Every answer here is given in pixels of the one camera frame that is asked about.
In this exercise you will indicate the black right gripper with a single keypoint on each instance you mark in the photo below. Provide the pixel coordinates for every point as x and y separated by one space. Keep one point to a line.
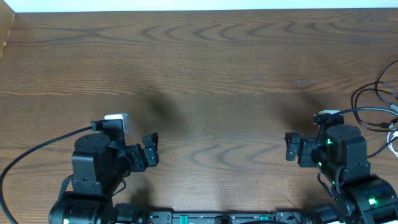
307 145

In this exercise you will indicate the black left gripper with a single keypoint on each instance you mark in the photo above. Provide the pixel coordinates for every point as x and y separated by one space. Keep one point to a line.
137 157

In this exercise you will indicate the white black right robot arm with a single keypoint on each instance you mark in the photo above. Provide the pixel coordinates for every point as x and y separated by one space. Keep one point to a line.
340 153

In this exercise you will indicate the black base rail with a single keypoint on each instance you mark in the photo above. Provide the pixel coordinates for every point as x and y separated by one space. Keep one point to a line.
277 216

